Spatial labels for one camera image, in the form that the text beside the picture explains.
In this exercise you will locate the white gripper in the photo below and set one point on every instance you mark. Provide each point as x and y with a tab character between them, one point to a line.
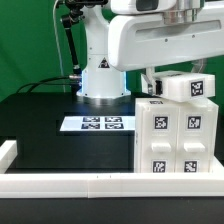
137	42

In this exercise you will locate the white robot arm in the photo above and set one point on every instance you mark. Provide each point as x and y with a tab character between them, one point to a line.
100	79

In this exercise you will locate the white cabinet body box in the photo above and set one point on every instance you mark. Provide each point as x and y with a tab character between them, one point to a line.
143	104

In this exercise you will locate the white cabinet door panel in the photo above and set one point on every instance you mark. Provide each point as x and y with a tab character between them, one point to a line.
193	142
159	136

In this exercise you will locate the white marker tag sheet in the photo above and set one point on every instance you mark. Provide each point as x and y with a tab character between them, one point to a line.
98	123

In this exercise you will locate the white U-shaped frame fence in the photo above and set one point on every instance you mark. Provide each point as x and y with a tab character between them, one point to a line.
105	185

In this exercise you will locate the white cabinet top block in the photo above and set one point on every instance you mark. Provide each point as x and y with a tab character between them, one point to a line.
181	86

